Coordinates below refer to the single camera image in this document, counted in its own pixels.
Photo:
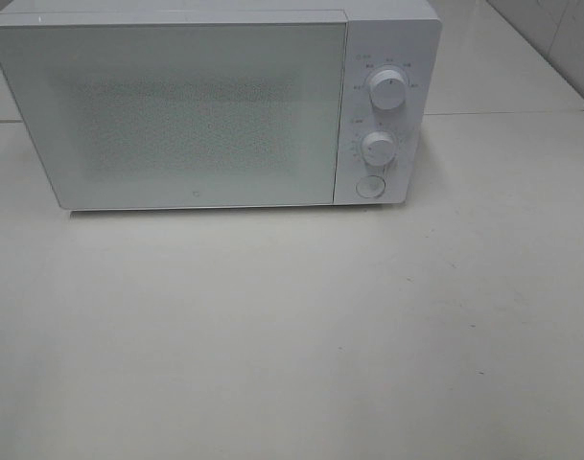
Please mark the round white door button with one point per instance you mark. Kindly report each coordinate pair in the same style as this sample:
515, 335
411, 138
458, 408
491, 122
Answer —
370, 187

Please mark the white timer knob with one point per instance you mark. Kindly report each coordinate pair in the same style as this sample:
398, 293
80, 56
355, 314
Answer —
379, 148

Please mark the white microwave door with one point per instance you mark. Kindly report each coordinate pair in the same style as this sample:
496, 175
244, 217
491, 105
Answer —
179, 116

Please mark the upper white power knob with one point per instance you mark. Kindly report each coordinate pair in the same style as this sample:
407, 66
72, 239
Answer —
387, 87

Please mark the white microwave oven body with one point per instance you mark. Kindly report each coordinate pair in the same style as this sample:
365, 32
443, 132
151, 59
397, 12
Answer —
404, 34

